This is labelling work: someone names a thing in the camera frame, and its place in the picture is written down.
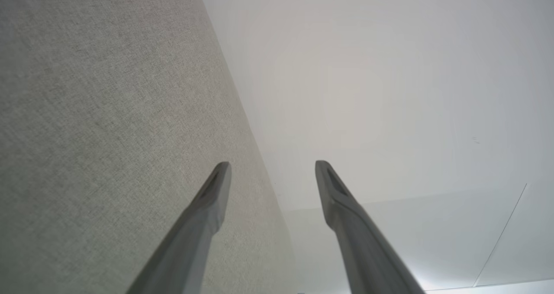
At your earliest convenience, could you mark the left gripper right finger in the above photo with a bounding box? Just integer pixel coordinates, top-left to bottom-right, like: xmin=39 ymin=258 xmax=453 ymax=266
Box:
xmin=315 ymin=160 xmax=427 ymax=294

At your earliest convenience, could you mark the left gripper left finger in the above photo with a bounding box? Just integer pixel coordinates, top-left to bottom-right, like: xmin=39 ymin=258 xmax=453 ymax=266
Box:
xmin=126 ymin=162 xmax=232 ymax=294

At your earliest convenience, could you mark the grey fabric panel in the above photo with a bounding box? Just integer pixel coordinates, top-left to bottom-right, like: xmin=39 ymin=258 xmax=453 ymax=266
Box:
xmin=0 ymin=0 xmax=299 ymax=294

